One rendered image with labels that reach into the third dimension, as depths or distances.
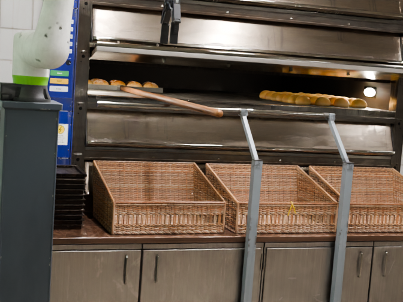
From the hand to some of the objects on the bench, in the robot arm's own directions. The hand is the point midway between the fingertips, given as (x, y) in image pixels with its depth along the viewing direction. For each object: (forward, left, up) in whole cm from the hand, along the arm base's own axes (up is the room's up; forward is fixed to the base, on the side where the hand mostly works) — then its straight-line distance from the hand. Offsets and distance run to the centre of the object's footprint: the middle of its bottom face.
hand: (168, 40), depth 282 cm
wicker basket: (+82, +75, -87) cm, 142 cm away
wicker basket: (+22, +76, -87) cm, 118 cm away
